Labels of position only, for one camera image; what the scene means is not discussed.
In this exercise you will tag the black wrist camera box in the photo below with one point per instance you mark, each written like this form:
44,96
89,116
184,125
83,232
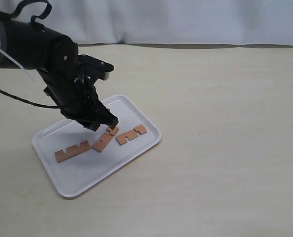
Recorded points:
95,68

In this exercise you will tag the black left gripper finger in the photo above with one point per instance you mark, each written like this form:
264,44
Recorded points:
105,116
91,125

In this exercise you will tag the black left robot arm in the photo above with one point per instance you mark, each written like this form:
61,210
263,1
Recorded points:
30,45

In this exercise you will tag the white plastic tray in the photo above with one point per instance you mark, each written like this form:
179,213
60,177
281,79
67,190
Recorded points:
79,173

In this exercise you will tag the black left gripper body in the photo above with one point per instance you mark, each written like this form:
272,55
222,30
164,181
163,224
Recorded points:
73,93

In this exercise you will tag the notched wooden piece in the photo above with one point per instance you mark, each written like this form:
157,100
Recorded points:
105,139
72,151
131,134

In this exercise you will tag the white cloth backdrop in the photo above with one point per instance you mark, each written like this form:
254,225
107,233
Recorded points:
234,22

